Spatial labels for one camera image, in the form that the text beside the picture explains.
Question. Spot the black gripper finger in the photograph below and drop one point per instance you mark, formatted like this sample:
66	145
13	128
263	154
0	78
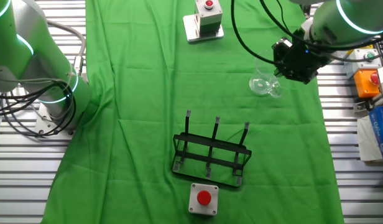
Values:
280	71
281	48

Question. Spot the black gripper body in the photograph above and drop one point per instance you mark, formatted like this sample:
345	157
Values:
303	65

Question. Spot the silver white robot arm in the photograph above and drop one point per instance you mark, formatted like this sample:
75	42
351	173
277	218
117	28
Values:
334	21

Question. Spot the orange box red button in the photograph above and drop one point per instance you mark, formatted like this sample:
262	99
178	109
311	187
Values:
365	84

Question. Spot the grey box green button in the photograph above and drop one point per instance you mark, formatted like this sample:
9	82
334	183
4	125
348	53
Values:
370	56

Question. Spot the red button box with baseplate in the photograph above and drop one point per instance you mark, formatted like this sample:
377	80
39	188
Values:
208	15

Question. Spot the blue tissue pack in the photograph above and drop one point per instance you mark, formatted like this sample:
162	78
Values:
381	130

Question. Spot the red button grey box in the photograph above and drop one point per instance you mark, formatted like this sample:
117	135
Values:
204	199

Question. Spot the green cloth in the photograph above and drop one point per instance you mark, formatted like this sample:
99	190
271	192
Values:
132	93

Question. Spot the silver robot mounting plate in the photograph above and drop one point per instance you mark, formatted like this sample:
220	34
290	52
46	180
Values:
51	127

